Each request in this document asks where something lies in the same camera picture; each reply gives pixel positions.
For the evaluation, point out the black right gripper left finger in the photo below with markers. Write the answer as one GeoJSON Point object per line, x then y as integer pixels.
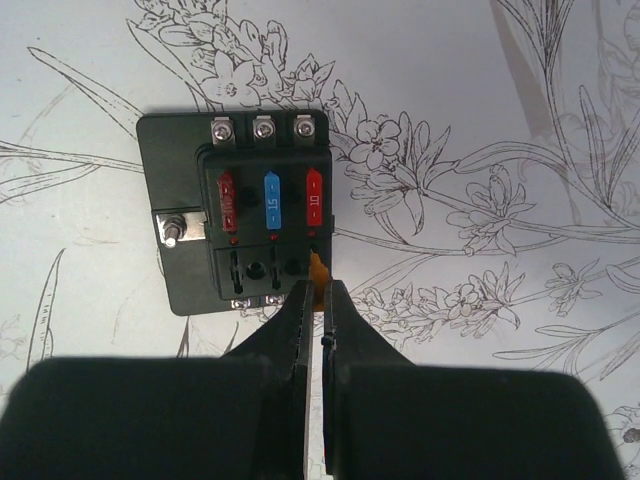
{"type": "Point", "coordinates": [242, 415]}

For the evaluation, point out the blue blade fuse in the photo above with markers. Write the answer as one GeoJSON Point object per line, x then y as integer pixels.
{"type": "Point", "coordinates": [272, 201]}

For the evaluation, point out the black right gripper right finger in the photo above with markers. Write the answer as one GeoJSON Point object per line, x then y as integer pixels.
{"type": "Point", "coordinates": [386, 417]}

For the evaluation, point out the orange blade fuse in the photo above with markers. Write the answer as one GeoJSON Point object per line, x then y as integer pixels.
{"type": "Point", "coordinates": [319, 275]}

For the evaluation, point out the red blade fuse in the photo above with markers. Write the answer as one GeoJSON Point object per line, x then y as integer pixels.
{"type": "Point", "coordinates": [314, 198]}
{"type": "Point", "coordinates": [226, 192]}

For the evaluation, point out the black fuse box base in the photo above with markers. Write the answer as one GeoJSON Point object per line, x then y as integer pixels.
{"type": "Point", "coordinates": [207, 270]}

